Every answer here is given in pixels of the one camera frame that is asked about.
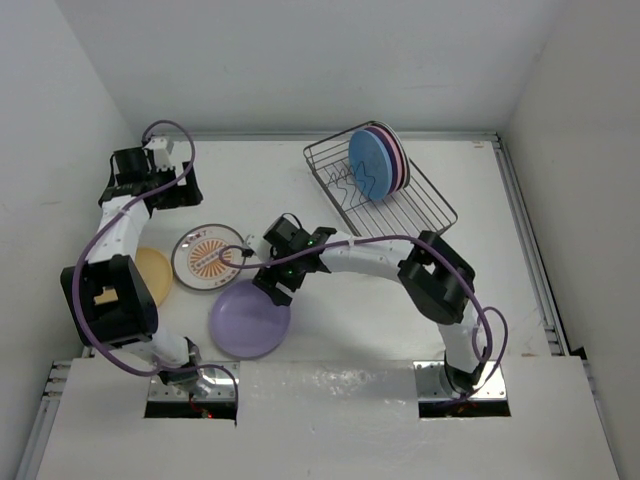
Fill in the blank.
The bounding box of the white plate green rim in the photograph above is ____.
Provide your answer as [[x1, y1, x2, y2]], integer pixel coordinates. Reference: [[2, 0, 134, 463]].
[[373, 121, 411, 191]]

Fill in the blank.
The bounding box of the purple cable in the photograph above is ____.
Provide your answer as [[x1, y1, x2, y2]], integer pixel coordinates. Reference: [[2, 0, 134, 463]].
[[70, 119, 240, 409], [217, 234, 510, 404]]

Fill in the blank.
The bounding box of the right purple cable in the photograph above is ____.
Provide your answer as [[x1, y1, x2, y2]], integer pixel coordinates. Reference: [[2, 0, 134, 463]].
[[217, 234, 510, 404]]

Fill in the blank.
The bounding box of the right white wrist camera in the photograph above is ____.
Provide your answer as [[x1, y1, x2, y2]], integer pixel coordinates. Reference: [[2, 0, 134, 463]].
[[242, 234, 262, 260]]

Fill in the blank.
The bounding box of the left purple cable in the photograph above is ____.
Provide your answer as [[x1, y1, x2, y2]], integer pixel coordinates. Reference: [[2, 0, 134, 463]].
[[70, 119, 240, 409]]

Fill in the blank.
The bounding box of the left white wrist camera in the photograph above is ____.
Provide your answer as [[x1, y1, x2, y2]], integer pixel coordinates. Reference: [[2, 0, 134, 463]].
[[142, 136, 175, 172]]

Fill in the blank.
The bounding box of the metal base plate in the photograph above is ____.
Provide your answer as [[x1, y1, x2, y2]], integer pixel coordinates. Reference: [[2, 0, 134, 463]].
[[413, 360, 508, 403], [147, 362, 239, 403]]

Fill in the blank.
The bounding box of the metal wire dish rack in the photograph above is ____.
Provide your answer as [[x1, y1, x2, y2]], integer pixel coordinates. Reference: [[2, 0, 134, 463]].
[[303, 120, 459, 236]]

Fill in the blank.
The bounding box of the pink plastic plate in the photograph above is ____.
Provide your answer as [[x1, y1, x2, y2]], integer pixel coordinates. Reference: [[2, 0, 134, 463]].
[[381, 123, 406, 192]]

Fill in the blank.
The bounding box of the white front cover board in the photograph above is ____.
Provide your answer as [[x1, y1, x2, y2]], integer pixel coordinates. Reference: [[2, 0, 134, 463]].
[[39, 357, 617, 479]]

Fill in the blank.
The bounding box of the blue plastic plate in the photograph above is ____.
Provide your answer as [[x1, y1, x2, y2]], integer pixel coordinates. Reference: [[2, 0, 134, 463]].
[[348, 127, 393, 201]]

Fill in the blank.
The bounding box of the purple plastic plate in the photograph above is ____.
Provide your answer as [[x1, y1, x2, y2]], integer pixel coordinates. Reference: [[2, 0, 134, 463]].
[[208, 280, 291, 359]]

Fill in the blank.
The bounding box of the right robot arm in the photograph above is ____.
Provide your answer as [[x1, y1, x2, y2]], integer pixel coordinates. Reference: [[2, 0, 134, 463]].
[[245, 217, 493, 394]]

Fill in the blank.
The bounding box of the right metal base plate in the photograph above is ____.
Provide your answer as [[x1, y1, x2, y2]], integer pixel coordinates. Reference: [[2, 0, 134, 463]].
[[413, 360, 508, 403]]

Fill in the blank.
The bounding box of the white plate orange sunburst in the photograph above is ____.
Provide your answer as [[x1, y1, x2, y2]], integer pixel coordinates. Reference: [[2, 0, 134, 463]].
[[171, 224, 245, 291]]

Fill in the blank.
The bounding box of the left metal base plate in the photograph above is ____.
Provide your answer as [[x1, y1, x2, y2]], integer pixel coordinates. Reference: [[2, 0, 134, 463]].
[[147, 362, 239, 403]]

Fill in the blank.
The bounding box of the yellow plastic plate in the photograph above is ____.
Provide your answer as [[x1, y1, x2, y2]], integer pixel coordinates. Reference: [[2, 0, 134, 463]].
[[135, 247, 173, 306]]

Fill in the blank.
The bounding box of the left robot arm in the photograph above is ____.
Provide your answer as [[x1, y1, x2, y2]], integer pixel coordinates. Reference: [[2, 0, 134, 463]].
[[60, 138, 203, 395]]

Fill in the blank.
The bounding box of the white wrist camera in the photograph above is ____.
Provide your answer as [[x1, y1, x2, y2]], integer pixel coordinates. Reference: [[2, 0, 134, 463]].
[[242, 234, 262, 260], [142, 136, 175, 172]]

